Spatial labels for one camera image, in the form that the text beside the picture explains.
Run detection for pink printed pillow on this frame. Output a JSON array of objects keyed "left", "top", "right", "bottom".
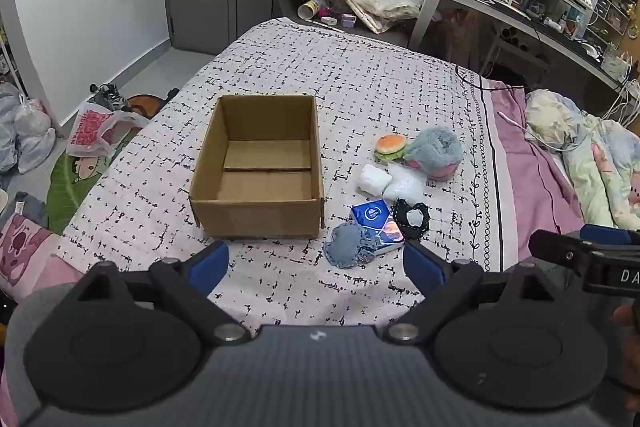
[{"left": 0, "top": 213, "right": 87, "bottom": 304}]

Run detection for black lace scrunchie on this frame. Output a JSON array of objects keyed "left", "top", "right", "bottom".
[{"left": 391, "top": 198, "right": 430, "bottom": 241}]

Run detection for cardboard tubes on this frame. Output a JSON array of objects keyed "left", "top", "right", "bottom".
[{"left": 499, "top": 26, "right": 527, "bottom": 46}]

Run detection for white cable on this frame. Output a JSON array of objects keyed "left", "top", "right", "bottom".
[{"left": 495, "top": 109, "right": 583, "bottom": 152}]

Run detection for black patterned white bedspread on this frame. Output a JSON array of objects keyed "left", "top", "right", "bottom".
[{"left": 54, "top": 17, "right": 507, "bottom": 344}]

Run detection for white tissue packet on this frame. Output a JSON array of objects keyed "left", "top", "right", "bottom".
[{"left": 358, "top": 164, "right": 393, "bottom": 197}]

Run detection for fluffy blue plush slipper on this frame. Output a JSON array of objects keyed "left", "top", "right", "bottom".
[{"left": 403, "top": 127, "right": 465, "bottom": 180}]

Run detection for pink bed sheet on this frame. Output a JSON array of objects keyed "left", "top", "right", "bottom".
[{"left": 487, "top": 79, "right": 587, "bottom": 274}]

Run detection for blue knitted pouch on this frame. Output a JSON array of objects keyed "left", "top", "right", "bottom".
[{"left": 323, "top": 222, "right": 384, "bottom": 268}]

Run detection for floral quilt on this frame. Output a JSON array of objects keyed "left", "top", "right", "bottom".
[{"left": 524, "top": 89, "right": 640, "bottom": 231}]

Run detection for person's right hand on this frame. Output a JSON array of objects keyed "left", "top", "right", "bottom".
[{"left": 612, "top": 304, "right": 640, "bottom": 344}]

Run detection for burger plush toy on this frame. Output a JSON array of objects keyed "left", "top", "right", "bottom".
[{"left": 374, "top": 134, "right": 409, "bottom": 164}]

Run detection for pink printed plastic bag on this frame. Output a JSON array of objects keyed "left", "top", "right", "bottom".
[{"left": 65, "top": 101, "right": 151, "bottom": 158}]

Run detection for brown cardboard box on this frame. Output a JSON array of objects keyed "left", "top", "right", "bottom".
[{"left": 188, "top": 94, "right": 325, "bottom": 240}]

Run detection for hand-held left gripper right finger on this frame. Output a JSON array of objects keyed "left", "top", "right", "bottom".
[{"left": 381, "top": 240, "right": 567, "bottom": 347}]

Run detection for black cable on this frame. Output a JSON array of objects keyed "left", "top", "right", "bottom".
[{"left": 454, "top": 65, "right": 527, "bottom": 94}]

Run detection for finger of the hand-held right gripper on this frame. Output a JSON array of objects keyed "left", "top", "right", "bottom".
[
  {"left": 580, "top": 224, "right": 633, "bottom": 247},
  {"left": 528, "top": 229, "right": 596, "bottom": 281}
]

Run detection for grey cloth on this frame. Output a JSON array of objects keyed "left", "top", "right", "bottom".
[{"left": 9, "top": 191, "right": 49, "bottom": 229}]

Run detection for blue tissue packet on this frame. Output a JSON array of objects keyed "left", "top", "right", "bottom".
[{"left": 351, "top": 199, "right": 405, "bottom": 256}]

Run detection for green cartoon floor mat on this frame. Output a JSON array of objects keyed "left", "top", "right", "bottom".
[{"left": 45, "top": 94, "right": 167, "bottom": 236}]

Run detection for white desk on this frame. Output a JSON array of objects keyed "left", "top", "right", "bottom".
[{"left": 409, "top": 0, "right": 640, "bottom": 94}]

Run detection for white plastic bags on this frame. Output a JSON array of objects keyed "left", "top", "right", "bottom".
[{"left": 0, "top": 81, "right": 57, "bottom": 176}]

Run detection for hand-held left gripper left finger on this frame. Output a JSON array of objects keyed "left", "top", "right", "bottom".
[{"left": 75, "top": 241, "right": 252, "bottom": 349}]

